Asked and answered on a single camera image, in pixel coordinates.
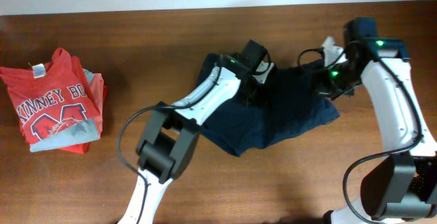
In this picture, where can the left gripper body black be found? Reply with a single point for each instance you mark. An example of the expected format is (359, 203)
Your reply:
(252, 93)

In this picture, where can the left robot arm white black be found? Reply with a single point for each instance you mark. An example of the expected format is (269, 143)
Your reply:
(169, 139)

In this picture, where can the navy blue shorts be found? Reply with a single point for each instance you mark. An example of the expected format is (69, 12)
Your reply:
(287, 110)

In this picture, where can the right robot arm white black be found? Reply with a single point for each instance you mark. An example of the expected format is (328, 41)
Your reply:
(402, 188)

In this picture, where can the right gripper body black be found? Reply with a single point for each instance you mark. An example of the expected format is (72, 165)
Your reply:
(336, 80)

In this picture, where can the red printed t-shirt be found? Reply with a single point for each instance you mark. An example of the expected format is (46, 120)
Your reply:
(25, 85)

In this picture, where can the grey folded t-shirt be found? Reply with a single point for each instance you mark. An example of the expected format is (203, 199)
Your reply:
(66, 116)

